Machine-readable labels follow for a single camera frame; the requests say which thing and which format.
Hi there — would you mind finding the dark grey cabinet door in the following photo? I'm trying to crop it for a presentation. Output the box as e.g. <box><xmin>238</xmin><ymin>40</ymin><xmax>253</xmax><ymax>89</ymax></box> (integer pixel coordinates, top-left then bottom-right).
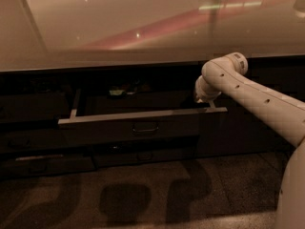
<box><xmin>193</xmin><ymin>59</ymin><xmax>305</xmax><ymax>159</ymax></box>

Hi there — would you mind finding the dark grey drawer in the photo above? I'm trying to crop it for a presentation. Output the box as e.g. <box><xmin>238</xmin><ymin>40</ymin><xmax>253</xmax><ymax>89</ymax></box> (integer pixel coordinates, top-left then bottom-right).
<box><xmin>0</xmin><ymin>93</ymin><xmax>70</xmax><ymax>123</ymax></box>
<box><xmin>58</xmin><ymin>91</ymin><xmax>227</xmax><ymax>146</ymax></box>
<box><xmin>0</xmin><ymin>154</ymin><xmax>95</xmax><ymax>179</ymax></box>
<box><xmin>0</xmin><ymin>129</ymin><xmax>81</xmax><ymax>154</ymax></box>
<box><xmin>92</xmin><ymin>146</ymin><xmax>194</xmax><ymax>167</ymax></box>

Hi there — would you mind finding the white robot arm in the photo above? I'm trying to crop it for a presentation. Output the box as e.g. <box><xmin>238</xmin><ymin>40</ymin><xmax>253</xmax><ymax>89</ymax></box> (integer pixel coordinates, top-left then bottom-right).
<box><xmin>194</xmin><ymin>52</ymin><xmax>305</xmax><ymax>148</ymax></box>

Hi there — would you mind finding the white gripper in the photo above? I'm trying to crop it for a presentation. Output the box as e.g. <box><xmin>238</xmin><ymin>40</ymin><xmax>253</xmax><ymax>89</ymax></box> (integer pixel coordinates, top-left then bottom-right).
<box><xmin>194</xmin><ymin>76</ymin><xmax>221</xmax><ymax>103</ymax></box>

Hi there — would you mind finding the green snack bag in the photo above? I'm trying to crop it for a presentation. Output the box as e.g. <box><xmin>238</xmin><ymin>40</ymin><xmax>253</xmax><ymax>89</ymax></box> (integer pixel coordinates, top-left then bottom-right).
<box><xmin>109</xmin><ymin>89</ymin><xmax>136</xmax><ymax>96</ymax></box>

